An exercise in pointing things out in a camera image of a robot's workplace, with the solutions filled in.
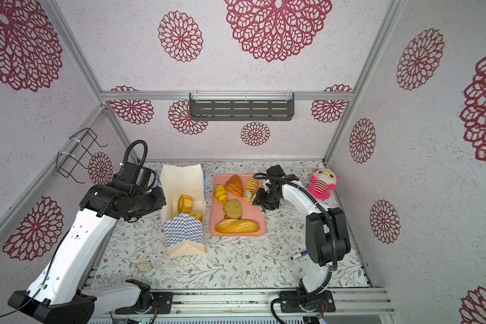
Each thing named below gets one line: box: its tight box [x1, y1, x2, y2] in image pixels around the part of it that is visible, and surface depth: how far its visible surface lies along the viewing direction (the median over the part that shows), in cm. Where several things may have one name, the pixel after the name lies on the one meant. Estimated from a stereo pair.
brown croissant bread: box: [224, 174, 244, 198], surface depth 107 cm
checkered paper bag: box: [159, 164, 206, 258], surface depth 78 cm
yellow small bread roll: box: [214, 183, 229, 205], surface depth 105 cm
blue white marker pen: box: [290, 249, 309, 261], surface depth 87 cm
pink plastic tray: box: [209, 173, 266, 237], surface depth 97 cm
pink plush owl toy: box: [307, 168, 339, 200], surface depth 105 cm
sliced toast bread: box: [223, 199, 242, 220], surface depth 99 cm
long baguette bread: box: [214, 218, 260, 234], surface depth 92 cm
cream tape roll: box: [135, 260, 154, 274], surface depth 84 cm
